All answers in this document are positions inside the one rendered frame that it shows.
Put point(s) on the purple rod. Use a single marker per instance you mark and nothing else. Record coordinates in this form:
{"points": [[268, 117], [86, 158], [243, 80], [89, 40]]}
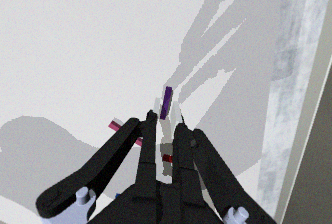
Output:
{"points": [[165, 102]]}

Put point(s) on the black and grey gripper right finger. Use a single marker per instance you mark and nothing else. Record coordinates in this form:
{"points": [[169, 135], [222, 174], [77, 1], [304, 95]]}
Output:
{"points": [[232, 203]]}

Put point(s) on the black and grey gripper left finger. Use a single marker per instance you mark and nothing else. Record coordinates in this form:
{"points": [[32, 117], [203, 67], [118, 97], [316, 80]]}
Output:
{"points": [[73, 199]]}

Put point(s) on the dark red rod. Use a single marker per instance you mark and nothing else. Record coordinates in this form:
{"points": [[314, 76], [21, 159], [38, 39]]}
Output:
{"points": [[167, 158]]}

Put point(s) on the pink rod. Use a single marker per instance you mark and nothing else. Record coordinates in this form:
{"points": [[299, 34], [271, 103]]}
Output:
{"points": [[113, 125]]}

